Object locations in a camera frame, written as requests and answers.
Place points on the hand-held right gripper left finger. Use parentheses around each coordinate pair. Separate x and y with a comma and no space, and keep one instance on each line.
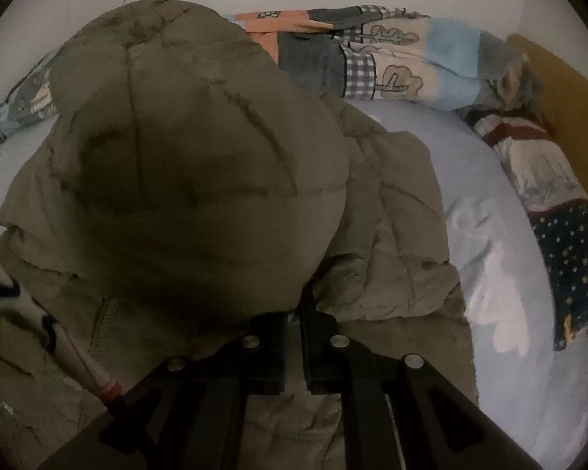
(269,352)

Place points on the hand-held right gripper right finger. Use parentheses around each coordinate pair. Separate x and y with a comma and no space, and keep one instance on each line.
(318,352)

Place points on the olive quilted puffer jacket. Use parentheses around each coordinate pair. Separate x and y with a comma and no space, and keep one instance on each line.
(186,156)

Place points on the navy star print pillow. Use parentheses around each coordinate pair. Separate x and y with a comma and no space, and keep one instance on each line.
(573,254)

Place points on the white building print cloth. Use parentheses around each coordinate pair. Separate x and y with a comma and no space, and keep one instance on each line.
(539,166)

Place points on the patchwork print blanket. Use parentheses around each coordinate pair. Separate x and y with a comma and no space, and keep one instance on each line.
(402,73)

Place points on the grey fuzzy cloth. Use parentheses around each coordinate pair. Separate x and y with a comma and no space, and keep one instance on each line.
(512,83)

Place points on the wooden headboard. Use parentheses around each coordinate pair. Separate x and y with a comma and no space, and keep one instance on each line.
(573,107)

